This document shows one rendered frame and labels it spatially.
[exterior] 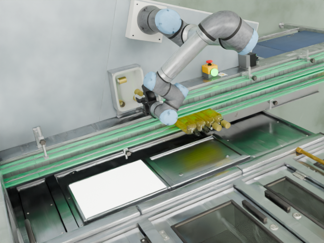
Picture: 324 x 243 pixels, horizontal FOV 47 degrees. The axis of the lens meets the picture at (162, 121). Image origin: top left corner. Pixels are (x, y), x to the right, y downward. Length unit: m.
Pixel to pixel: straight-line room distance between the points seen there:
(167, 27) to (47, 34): 0.59
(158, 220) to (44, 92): 0.88
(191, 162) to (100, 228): 0.61
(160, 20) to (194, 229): 0.97
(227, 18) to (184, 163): 0.80
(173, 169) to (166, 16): 0.76
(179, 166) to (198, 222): 0.40
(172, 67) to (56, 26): 0.67
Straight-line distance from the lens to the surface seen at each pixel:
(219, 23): 1.55
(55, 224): 1.82
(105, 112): 2.15
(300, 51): 2.77
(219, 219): 1.68
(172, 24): 1.88
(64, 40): 2.00
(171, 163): 2.00
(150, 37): 2.09
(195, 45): 1.58
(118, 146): 2.04
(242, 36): 1.60
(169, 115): 1.70
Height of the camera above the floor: 2.68
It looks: 56 degrees down
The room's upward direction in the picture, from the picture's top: 127 degrees clockwise
